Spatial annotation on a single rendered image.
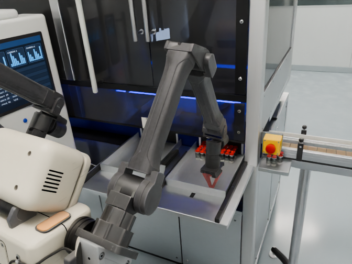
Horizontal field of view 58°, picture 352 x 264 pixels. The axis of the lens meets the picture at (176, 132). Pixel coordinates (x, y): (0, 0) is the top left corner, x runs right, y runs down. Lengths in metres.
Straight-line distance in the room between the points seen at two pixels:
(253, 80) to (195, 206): 0.54
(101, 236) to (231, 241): 1.20
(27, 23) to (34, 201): 1.06
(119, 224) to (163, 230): 1.29
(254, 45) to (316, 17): 4.63
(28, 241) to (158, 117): 0.37
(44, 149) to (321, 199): 2.41
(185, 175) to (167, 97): 0.71
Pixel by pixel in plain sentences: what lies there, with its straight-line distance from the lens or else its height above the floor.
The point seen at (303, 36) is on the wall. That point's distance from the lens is 5.95.
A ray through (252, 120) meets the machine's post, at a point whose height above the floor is 1.11.
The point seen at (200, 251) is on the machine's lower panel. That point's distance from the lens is 1.96.
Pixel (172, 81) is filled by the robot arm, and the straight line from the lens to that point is 0.76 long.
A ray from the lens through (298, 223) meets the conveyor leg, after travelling 1.82.
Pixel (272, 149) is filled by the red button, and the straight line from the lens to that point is 1.38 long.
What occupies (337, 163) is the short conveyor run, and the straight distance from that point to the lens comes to 1.55.
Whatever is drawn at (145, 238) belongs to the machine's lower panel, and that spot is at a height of 0.21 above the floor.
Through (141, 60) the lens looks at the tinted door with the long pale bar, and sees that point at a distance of 1.50.
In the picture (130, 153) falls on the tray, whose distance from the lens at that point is 1.63.
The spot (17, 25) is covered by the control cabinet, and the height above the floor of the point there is 1.52.
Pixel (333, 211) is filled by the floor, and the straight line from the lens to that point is 2.74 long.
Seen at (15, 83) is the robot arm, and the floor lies 1.45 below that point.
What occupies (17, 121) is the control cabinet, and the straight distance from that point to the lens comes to 1.63.
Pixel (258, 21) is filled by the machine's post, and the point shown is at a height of 1.50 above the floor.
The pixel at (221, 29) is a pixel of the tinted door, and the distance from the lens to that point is 1.31.
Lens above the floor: 1.68
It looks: 27 degrees down
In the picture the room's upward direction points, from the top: 4 degrees counter-clockwise
